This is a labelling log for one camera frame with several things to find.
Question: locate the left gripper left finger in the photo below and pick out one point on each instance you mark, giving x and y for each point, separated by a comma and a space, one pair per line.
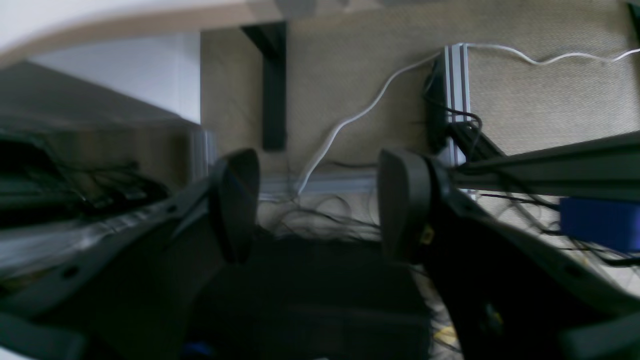
131, 296

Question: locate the aluminium frame profile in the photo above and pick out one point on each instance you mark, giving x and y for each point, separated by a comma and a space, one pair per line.
454, 133

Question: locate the blue box on floor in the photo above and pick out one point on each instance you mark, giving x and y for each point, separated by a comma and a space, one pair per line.
609, 223

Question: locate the black table leg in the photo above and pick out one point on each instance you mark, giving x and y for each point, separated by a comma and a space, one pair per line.
271, 41

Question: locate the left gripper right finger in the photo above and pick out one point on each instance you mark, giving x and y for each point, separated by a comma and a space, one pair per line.
509, 295

